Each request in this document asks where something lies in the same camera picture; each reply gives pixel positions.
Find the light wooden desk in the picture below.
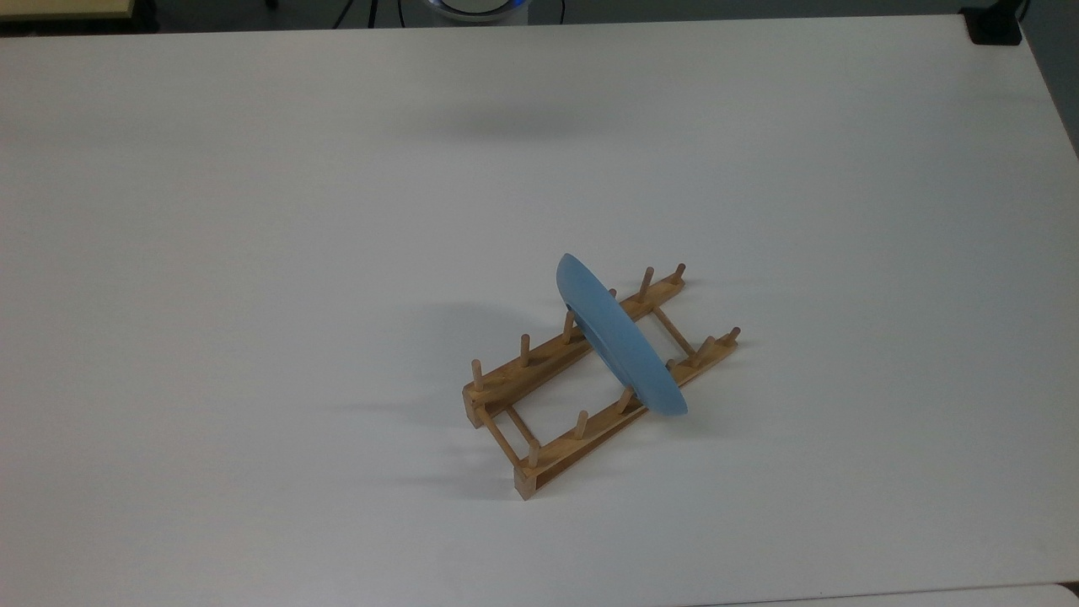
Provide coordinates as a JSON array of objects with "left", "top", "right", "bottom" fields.
[{"left": 0, "top": 0, "right": 136, "bottom": 23}]

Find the blue round plate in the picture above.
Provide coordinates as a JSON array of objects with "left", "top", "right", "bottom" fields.
[{"left": 556, "top": 253, "right": 689, "bottom": 416}]

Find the wooden peg plate rack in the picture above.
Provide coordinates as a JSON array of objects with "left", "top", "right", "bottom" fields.
[{"left": 462, "top": 263, "right": 742, "bottom": 502}]

